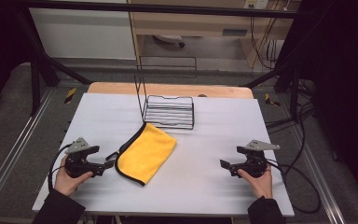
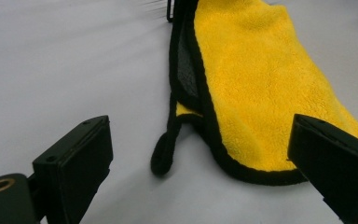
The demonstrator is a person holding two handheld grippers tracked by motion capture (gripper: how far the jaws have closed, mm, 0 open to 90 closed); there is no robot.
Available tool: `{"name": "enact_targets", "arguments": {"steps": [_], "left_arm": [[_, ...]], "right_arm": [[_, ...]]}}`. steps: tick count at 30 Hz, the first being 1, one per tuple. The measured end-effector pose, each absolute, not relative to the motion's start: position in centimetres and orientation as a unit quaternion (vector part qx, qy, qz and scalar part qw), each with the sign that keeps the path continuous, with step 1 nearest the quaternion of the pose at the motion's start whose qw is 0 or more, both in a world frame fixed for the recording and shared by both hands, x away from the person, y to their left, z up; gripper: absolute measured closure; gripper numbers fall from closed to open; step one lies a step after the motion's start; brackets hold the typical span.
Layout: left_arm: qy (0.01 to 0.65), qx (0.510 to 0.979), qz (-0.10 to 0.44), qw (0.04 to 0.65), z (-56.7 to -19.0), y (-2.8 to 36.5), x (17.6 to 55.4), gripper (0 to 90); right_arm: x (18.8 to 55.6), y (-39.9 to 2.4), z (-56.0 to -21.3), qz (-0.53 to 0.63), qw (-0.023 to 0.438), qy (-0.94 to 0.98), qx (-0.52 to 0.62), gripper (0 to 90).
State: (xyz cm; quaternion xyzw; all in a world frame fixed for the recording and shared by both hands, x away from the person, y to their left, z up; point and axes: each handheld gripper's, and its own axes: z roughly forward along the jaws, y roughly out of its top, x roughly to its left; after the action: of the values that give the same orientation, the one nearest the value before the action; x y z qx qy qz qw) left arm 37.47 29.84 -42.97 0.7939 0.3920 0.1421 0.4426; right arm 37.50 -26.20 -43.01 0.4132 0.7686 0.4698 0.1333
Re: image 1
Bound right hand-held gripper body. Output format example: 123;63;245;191
238;139;281;179

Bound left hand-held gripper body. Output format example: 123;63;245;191
64;136;98;179

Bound yellow towel with black trim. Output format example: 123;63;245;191
105;121;178;188

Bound black wire rack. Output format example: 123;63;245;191
133;55;199;131

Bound person's right hand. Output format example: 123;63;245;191
237;164;274;200

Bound person's left hand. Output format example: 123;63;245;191
53;155;94;198

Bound black metal stand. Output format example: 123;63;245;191
244;18;321;123
12;8;93;117

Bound white cabinet panel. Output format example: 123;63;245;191
29;7;137;61

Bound office chair base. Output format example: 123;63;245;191
153;34;186;49

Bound wooden desk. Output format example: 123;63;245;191
128;0;303;69

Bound left hand-held gripper cable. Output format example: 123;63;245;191
47;143;75;192

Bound hand-held gripper cable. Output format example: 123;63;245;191
47;143;75;192
265;158;322;215

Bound bundle of black floor cables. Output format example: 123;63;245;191
265;102;317;133

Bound right hand-held gripper cable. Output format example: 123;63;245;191
265;158;322;215

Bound aluminium floor rail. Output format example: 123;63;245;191
0;88;56;213
291;123;347;224

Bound hanging desk cables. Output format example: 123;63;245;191
249;16;282;71

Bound white wall socket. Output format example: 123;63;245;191
243;0;270;10

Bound black metal frame bar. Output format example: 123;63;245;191
12;0;319;21

